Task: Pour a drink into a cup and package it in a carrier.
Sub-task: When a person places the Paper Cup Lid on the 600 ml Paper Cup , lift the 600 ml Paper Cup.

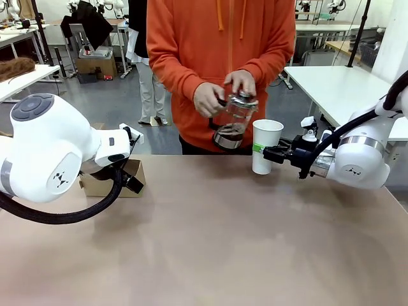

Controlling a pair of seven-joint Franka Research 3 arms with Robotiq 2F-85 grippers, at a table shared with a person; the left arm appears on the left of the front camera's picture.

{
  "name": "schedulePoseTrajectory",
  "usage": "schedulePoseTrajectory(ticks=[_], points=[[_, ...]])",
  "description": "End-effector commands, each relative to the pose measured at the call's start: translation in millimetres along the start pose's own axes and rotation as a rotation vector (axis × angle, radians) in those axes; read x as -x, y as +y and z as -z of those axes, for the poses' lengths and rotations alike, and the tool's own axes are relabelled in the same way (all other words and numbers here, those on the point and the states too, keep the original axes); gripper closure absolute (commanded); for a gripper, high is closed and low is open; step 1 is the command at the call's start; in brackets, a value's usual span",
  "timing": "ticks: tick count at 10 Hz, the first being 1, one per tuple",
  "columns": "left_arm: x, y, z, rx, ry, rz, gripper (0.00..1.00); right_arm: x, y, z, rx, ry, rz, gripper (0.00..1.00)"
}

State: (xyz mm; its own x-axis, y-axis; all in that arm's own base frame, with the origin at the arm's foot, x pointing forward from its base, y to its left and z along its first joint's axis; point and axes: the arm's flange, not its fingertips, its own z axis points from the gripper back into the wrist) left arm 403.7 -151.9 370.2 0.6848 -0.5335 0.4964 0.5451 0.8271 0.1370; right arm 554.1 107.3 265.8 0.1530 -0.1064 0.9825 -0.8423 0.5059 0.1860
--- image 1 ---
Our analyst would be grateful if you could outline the black wire basket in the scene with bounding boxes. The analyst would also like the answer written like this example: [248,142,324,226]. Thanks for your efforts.
[359,43,382,68]

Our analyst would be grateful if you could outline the light wooden table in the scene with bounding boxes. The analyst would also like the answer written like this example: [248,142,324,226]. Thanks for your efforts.
[324,40,363,66]

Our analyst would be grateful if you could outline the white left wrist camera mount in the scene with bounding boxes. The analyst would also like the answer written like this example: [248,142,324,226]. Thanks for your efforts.
[119,123,145,147]

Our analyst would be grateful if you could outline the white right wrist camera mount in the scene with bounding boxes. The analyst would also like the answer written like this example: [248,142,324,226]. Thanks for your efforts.
[301,117,335,143]

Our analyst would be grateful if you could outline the person's right hand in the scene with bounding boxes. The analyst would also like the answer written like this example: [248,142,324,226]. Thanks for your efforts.
[193,82,229,119]

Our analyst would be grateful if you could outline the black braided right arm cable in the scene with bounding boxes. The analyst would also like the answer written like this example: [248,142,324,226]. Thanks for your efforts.
[299,68,408,180]

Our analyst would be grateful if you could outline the small black case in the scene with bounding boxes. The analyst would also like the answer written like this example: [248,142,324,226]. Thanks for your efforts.
[77,73,98,85]

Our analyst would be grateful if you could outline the black hanging cloth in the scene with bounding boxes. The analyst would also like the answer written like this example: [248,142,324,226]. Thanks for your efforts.
[60,0,114,52]

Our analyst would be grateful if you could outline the glass french press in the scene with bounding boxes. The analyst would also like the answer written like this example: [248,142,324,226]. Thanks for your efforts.
[208,91,259,151]

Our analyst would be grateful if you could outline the brown furry object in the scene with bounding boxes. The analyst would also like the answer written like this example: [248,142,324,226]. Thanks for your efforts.
[0,57,36,83]

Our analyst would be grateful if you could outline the black tripod pole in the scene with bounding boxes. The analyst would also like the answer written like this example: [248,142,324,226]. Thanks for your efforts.
[30,0,55,67]

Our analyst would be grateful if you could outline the person's left hand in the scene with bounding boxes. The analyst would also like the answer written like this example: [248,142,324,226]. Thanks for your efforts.
[224,69,258,96]

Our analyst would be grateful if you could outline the person's right forearm orange sleeve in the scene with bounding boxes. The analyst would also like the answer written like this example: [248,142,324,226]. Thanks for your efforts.
[146,41,208,103]

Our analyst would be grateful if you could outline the clear plastic bin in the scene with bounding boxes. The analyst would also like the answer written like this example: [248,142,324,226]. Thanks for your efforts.
[78,45,114,60]

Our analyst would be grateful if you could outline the person in orange hoodie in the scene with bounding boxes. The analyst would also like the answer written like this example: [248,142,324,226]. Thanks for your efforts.
[146,0,297,156]

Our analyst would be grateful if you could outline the white paper cup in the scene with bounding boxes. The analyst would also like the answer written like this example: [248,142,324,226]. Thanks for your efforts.
[252,119,284,175]

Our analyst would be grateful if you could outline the large white table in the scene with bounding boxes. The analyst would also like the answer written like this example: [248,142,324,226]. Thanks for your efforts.
[283,65,408,142]

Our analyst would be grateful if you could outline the white side table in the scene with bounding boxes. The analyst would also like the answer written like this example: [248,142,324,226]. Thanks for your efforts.
[0,63,61,103]

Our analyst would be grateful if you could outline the brown cardboard box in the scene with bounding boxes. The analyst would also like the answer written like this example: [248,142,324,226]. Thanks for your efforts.
[75,56,118,80]

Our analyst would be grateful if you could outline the person in black top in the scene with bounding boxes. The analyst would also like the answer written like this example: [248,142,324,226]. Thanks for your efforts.
[126,0,169,126]

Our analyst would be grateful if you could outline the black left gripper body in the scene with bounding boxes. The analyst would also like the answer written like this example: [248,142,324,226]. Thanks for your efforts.
[83,158,124,180]

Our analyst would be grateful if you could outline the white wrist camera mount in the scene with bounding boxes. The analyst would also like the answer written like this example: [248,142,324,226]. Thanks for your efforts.
[301,117,335,143]
[119,123,145,147]

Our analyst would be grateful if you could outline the person's left forearm orange sleeve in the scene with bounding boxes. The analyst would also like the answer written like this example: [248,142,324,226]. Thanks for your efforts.
[245,38,296,96]

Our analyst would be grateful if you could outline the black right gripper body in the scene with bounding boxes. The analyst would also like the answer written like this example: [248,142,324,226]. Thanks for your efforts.
[288,136,317,180]

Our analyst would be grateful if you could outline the black stand pole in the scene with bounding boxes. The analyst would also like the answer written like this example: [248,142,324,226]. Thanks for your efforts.
[346,0,368,68]

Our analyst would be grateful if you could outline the brown cardboard cup carrier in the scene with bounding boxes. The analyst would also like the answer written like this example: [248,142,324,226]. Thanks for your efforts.
[78,159,147,198]

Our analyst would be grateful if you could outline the short black post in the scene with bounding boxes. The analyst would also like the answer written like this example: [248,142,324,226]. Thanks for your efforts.
[54,47,68,78]

